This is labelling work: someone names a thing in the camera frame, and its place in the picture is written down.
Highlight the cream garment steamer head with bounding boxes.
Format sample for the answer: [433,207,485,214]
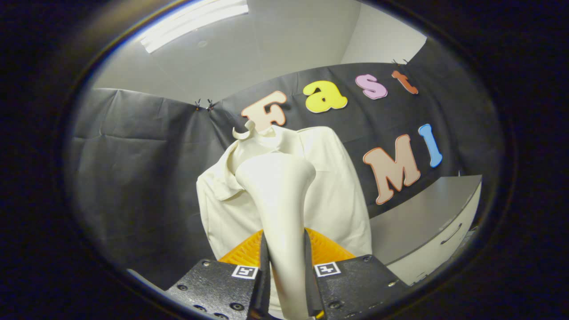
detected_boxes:
[235,152,317,320]

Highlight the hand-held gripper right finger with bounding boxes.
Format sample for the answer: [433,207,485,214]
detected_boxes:
[304,228,409,320]

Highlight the white cabinet with grey top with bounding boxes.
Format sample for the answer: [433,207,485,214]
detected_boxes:
[369,175,483,287]

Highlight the cream clothes hanger hook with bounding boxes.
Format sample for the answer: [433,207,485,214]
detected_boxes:
[232,120,256,141]

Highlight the black cabinet handle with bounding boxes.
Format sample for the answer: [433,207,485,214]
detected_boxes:
[440,223,463,245]

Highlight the black backdrop cloth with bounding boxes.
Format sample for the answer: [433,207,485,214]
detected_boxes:
[67,38,505,292]

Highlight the cream button-up shirt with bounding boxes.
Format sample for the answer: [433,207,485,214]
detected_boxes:
[196,125,373,262]

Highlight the ceiling light panel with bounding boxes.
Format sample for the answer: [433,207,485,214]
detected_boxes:
[140,0,249,54]

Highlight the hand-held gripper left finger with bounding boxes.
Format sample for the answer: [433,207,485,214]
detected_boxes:
[164,228,272,320]

